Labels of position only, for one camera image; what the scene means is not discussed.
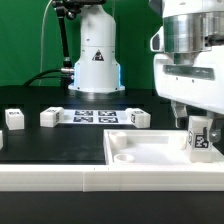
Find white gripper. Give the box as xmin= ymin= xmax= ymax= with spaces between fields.
xmin=154 ymin=53 xmax=224 ymax=143

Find white square tabletop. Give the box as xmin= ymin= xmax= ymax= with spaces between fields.
xmin=102 ymin=128 xmax=224 ymax=166

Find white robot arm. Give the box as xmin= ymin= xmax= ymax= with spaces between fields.
xmin=69 ymin=0 xmax=224 ymax=142

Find AprilTag marker sheet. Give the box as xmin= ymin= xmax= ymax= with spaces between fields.
xmin=62 ymin=109 xmax=131 ymax=125

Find black and grey cables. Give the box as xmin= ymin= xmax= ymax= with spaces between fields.
xmin=22 ymin=0 xmax=75 ymax=88

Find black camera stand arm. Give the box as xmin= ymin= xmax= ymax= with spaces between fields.
xmin=52 ymin=0 xmax=106 ymax=68

